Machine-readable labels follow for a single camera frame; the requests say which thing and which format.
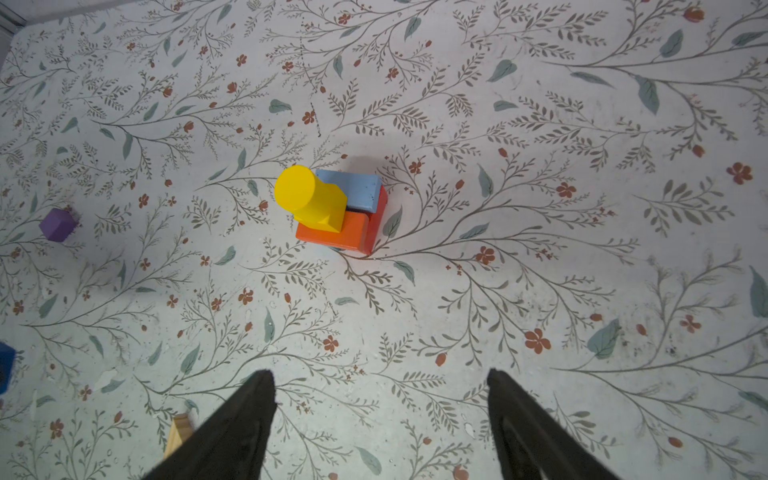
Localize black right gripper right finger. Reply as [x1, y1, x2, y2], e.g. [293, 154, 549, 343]
[487, 369, 617, 480]

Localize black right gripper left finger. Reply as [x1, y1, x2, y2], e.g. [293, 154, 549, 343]
[146, 370, 277, 480]

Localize orange wood rectangular block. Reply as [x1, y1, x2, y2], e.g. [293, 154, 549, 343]
[294, 208, 370, 253]

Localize dark blue wood cube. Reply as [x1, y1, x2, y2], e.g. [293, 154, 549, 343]
[0, 343, 17, 394]

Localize large yellow wood cube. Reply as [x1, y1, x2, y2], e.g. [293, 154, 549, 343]
[293, 180, 347, 233]

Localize purple wood cube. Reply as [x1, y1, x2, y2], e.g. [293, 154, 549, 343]
[39, 208, 78, 243]

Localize light blue wood block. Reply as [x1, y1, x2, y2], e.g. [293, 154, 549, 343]
[316, 169, 383, 214]

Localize red wood rectangular block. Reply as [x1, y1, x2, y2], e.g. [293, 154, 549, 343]
[362, 186, 388, 255]

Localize yellow wood cylinder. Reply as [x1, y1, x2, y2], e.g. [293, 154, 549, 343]
[274, 165, 317, 214]

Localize natural wood triangle block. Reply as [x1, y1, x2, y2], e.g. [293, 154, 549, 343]
[163, 414, 194, 460]

